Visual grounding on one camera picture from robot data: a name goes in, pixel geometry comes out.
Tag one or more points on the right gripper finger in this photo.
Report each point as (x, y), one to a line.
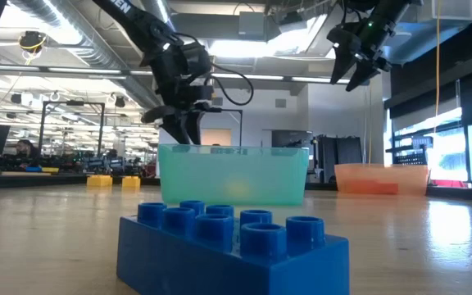
(363, 73)
(342, 53)

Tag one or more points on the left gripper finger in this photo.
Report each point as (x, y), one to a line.
(196, 127)
(180, 129)

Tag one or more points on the long yellow toy brick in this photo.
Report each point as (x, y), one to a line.
(99, 181)

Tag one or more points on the long blue toy brick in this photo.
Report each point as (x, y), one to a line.
(219, 262)

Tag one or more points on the green translucent plastic bin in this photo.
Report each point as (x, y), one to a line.
(203, 176)

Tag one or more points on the long ceiling light bar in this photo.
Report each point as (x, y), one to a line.
(260, 76)

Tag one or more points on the black folding panels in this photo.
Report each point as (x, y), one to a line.
(342, 155)

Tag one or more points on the grey ceiling box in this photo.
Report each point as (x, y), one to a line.
(252, 24)

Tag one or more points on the black shelf rack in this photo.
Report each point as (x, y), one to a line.
(412, 157)

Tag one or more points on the orange translucent plastic bin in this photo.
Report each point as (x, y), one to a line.
(383, 173)

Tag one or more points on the small yellow background object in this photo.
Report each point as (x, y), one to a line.
(50, 169)

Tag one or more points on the small blue background object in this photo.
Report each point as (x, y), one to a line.
(33, 169)

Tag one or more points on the person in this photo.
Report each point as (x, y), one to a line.
(25, 149)

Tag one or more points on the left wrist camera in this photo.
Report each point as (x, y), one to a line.
(201, 96)

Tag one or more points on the black background rig frame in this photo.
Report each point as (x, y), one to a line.
(72, 103)
(236, 123)

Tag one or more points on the small silver ventilation duct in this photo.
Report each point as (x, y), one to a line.
(160, 8)

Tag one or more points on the grey wall vent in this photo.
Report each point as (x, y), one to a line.
(280, 103)

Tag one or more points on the large silver ventilation duct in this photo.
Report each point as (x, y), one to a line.
(96, 53)

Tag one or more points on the black aluminium frame rail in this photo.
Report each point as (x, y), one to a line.
(47, 179)

